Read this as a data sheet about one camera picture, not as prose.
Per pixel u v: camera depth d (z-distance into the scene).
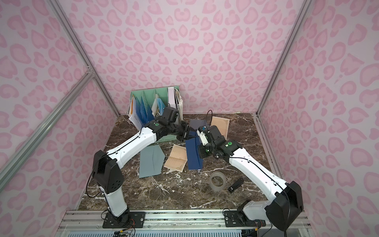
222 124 1.11
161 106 0.90
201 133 0.69
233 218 0.72
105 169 0.48
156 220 0.75
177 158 0.95
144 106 0.96
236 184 0.82
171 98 0.93
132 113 0.86
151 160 0.95
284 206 0.38
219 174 0.86
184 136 0.72
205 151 0.67
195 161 0.79
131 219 0.72
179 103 0.91
